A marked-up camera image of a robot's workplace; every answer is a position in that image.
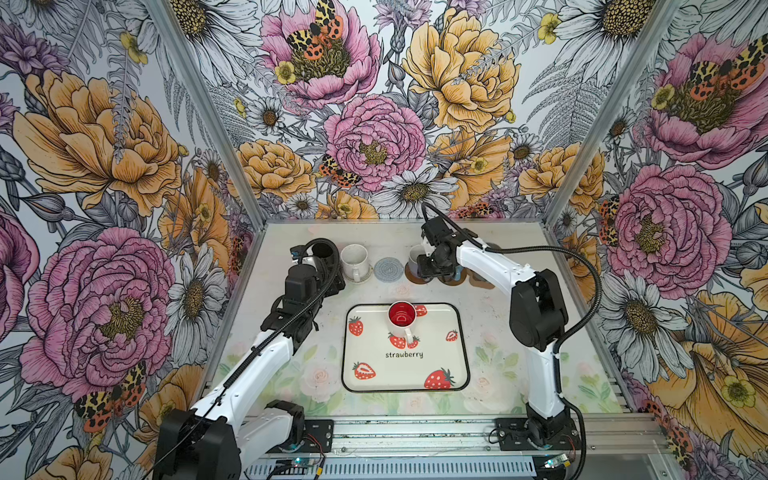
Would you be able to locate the plain brown wooden coaster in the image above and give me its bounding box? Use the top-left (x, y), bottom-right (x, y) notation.
top-left (438, 271), bottom-right (467, 286)

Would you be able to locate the scratched dark brown wooden coaster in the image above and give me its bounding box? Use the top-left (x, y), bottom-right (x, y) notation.
top-left (404, 264), bottom-right (430, 285)

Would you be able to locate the cork paw print coaster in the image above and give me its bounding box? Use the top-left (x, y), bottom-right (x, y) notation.
top-left (467, 271), bottom-right (495, 290)

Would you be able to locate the grey-blue braided rope coaster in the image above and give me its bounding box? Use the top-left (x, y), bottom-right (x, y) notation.
top-left (374, 257), bottom-right (405, 283)

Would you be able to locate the red interior white mug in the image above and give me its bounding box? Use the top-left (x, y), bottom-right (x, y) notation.
top-left (387, 301), bottom-right (417, 344)

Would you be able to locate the white mug purple handle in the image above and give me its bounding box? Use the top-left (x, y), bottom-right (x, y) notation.
top-left (407, 244), bottom-right (425, 277)

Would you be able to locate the black mug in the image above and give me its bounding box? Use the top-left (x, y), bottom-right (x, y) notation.
top-left (310, 238), bottom-right (346, 297)

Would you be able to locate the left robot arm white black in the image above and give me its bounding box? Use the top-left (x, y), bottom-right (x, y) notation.
top-left (145, 257), bottom-right (345, 479)

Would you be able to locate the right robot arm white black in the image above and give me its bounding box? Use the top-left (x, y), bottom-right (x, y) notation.
top-left (417, 216), bottom-right (571, 449)

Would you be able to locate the white strawberry print tray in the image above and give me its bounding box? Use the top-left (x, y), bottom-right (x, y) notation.
top-left (342, 303), bottom-right (471, 393)

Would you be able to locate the green circuit board left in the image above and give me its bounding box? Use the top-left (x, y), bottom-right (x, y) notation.
top-left (272, 457), bottom-right (323, 475)

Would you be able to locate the green circuit board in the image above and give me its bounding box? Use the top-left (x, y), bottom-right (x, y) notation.
top-left (272, 457), bottom-right (323, 475)
top-left (542, 454), bottom-right (571, 469)

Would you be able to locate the green circuit board right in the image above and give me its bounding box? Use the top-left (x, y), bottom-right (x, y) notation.
top-left (542, 454), bottom-right (571, 469)

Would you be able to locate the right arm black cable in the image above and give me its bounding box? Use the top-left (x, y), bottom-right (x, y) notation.
top-left (419, 202), bottom-right (604, 480)

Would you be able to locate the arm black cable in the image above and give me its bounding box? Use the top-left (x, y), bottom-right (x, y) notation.
top-left (419, 202), bottom-right (604, 480)
top-left (136, 237), bottom-right (342, 480)

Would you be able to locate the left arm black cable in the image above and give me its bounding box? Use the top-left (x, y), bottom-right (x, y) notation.
top-left (136, 237), bottom-right (342, 480)

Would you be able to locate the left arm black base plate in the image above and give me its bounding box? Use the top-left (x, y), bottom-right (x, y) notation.
top-left (268, 419), bottom-right (335, 454)

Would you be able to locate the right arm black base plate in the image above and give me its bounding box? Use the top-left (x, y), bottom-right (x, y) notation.
top-left (490, 417), bottom-right (582, 451)

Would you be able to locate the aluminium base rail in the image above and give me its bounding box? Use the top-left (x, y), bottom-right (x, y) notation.
top-left (240, 413), bottom-right (670, 479)

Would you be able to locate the aluminium corner post left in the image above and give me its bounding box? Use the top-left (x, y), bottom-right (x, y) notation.
top-left (147, 1), bottom-right (266, 233)

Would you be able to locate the aluminium corner post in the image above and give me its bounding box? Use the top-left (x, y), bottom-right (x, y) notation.
top-left (147, 1), bottom-right (266, 233)
top-left (542, 0), bottom-right (681, 228)

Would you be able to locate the aluminium corner post right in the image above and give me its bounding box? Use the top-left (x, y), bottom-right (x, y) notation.
top-left (542, 0), bottom-right (681, 228)

